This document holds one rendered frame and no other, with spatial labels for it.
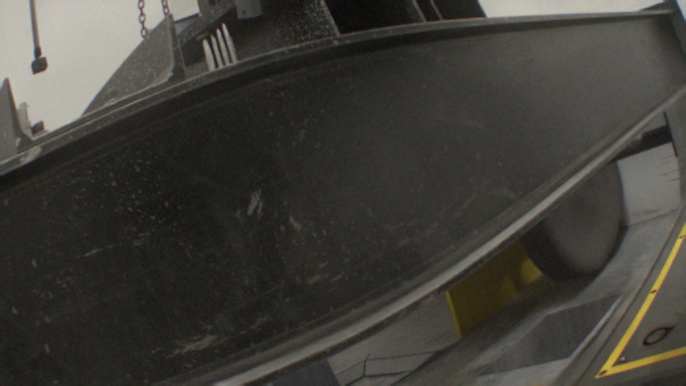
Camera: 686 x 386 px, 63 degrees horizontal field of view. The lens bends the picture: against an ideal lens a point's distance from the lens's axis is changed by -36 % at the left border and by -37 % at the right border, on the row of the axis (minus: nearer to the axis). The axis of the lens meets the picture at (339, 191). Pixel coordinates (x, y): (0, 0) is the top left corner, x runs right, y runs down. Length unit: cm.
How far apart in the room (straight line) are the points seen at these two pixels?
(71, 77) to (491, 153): 298
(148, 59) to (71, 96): 301
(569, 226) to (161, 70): 141
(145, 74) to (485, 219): 43
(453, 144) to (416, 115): 6
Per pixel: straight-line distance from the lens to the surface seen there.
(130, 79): 71
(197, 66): 162
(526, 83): 105
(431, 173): 84
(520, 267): 234
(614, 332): 64
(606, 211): 213
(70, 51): 375
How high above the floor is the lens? 55
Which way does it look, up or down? 2 degrees down
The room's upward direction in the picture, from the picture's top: 21 degrees counter-clockwise
